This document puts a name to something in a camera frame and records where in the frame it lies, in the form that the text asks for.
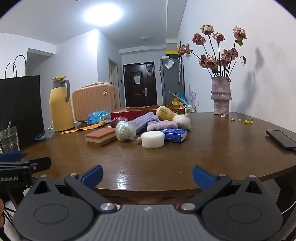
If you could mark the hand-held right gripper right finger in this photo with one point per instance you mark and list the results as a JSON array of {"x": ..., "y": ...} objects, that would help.
[{"x": 203, "y": 178}]

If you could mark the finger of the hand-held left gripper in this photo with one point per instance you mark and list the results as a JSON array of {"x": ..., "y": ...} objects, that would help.
[
  {"x": 10, "y": 157},
  {"x": 40, "y": 164}
]

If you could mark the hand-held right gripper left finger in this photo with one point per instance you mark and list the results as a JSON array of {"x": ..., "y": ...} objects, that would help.
[{"x": 92, "y": 177}]

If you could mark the blue tissue pack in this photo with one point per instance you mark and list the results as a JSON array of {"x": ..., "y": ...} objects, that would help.
[{"x": 174, "y": 135}]

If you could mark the clear mesh ball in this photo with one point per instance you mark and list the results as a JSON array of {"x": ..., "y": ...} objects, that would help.
[{"x": 124, "y": 131}]

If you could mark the pink satin scrunchie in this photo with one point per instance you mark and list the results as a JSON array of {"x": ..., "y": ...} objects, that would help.
[{"x": 119, "y": 121}]

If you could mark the white round sponge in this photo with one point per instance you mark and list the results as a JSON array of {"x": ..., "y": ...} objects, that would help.
[{"x": 152, "y": 139}]

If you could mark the lilac fluffy cloth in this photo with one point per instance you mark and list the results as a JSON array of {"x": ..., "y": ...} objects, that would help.
[{"x": 161, "y": 126}]

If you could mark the red cardboard box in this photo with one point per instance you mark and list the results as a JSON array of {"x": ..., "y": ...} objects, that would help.
[{"x": 129, "y": 113}]

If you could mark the person's left hand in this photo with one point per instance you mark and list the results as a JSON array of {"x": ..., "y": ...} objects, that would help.
[{"x": 1, "y": 206}]

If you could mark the clear drinking glass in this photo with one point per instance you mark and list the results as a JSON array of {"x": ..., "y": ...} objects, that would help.
[{"x": 9, "y": 141}]

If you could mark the clear plastic packet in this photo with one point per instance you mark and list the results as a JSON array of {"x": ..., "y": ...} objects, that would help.
[{"x": 45, "y": 135}]

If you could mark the clear drinking straw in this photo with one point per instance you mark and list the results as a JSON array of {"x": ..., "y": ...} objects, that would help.
[{"x": 9, "y": 126}]

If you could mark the brown layered sponge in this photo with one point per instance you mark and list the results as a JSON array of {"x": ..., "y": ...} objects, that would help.
[{"x": 100, "y": 136}]

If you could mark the orange cloth strip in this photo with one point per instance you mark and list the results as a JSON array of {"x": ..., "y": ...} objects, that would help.
[{"x": 85, "y": 128}]

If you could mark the black paper bag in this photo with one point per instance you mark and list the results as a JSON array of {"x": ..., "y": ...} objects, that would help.
[{"x": 20, "y": 106}]

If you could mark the yellow thermos jug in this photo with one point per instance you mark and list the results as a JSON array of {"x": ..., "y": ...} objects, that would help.
[{"x": 60, "y": 109}]

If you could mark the blue wet wipes pack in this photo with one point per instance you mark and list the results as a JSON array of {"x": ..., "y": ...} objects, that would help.
[{"x": 98, "y": 117}]

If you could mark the scattered yellow crumbs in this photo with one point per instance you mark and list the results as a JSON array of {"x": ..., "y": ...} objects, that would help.
[{"x": 245, "y": 120}]

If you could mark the yellow white plush toy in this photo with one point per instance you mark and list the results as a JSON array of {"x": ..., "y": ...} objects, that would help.
[{"x": 166, "y": 113}]

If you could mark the pink ribbed suitcase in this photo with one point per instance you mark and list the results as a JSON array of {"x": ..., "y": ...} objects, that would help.
[{"x": 93, "y": 102}]

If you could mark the purple knit sock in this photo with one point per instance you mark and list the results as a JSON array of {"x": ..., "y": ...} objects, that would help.
[{"x": 144, "y": 121}]

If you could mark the pink textured vase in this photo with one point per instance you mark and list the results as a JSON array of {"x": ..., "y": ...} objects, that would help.
[{"x": 220, "y": 97}]

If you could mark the black smartphone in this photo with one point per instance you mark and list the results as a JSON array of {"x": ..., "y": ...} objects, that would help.
[{"x": 279, "y": 139}]

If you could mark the metal cart with clutter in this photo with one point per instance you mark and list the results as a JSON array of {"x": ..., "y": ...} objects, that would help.
[{"x": 172, "y": 88}]

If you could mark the dark brown entrance door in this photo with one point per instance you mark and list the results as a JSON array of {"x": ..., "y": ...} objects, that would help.
[{"x": 140, "y": 92}]

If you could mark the yellow box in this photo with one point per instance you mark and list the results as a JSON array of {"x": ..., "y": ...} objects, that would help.
[{"x": 171, "y": 52}]

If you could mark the round ceiling light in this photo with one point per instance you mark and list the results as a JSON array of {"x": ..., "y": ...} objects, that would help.
[{"x": 103, "y": 13}]

